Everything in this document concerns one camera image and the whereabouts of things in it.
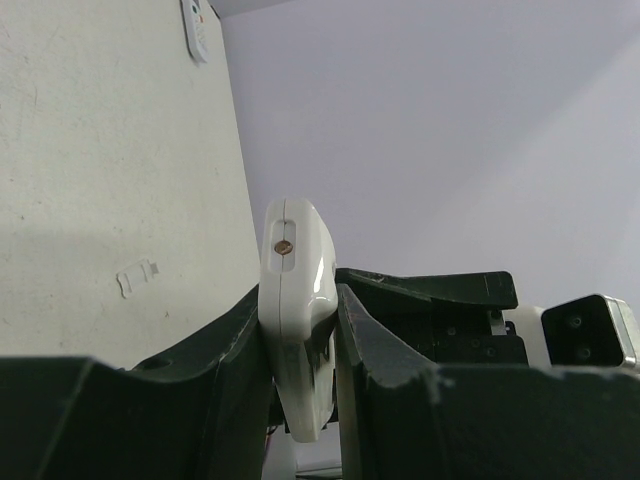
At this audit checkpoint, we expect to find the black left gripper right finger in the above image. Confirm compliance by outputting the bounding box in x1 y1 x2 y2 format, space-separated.
336 285 639 479

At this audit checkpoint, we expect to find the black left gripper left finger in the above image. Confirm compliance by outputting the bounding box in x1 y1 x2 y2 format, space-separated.
1 290 272 479

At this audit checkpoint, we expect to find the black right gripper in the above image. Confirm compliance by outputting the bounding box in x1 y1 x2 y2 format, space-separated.
336 268 528 364

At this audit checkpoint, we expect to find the white battery cover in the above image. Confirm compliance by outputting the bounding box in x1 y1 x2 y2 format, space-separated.
116 259 159 299

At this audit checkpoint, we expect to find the small white remote control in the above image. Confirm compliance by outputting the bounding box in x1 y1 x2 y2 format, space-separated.
180 0 208 64

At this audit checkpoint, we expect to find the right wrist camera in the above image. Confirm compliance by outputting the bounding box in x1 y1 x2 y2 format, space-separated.
504 294 639 375

